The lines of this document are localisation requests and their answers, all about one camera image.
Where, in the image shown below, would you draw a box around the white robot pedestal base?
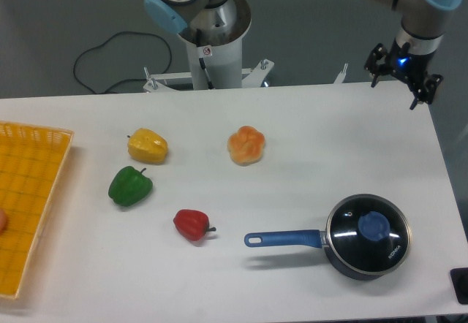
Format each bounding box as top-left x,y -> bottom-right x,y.
142,0 -> 349,93

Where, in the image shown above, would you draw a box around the yellow bell pepper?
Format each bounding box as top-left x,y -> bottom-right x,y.
127,128 -> 169,164

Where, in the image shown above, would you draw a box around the blue handled saucepan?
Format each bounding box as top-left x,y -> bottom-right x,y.
244,193 -> 413,281

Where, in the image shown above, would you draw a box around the green bell pepper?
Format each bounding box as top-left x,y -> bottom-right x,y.
107,166 -> 154,208

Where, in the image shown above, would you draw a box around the glass lid blue knob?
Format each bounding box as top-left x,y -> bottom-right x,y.
325,194 -> 412,276

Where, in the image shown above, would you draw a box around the orange bread roll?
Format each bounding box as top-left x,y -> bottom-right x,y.
227,126 -> 265,165

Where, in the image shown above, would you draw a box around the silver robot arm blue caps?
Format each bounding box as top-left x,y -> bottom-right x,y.
143,0 -> 462,105

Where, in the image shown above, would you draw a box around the black floor cable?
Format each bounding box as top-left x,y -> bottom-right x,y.
72,31 -> 173,94

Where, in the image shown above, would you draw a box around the black device at table edge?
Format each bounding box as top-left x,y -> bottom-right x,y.
450,267 -> 468,305

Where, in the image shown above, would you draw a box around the yellow woven basket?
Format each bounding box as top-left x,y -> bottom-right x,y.
1,121 -> 74,300

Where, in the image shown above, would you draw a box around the red bell pepper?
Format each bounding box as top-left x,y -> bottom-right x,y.
173,209 -> 216,242

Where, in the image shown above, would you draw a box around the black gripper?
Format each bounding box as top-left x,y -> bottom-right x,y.
364,36 -> 444,110

